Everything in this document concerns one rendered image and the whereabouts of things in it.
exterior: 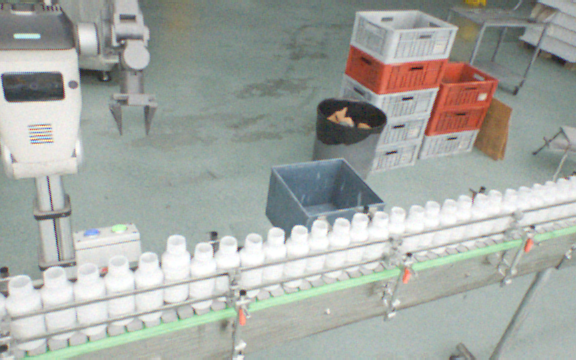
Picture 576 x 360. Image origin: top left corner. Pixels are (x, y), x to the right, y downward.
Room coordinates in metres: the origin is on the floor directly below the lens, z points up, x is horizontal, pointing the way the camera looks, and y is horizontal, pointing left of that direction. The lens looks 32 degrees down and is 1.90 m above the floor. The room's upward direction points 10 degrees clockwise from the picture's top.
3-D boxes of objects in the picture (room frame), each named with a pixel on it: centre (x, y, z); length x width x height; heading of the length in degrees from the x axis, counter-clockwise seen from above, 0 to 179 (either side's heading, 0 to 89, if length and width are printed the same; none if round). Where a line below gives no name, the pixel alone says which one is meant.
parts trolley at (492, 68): (5.62, -1.90, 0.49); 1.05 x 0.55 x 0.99; 120
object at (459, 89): (3.96, -1.14, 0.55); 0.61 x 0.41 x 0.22; 123
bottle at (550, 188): (1.40, -0.81, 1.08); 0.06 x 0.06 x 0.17
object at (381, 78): (3.53, -0.59, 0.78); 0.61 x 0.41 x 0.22; 127
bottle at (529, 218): (1.36, -0.76, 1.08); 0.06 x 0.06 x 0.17
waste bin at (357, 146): (2.90, -0.30, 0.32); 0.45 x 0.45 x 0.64
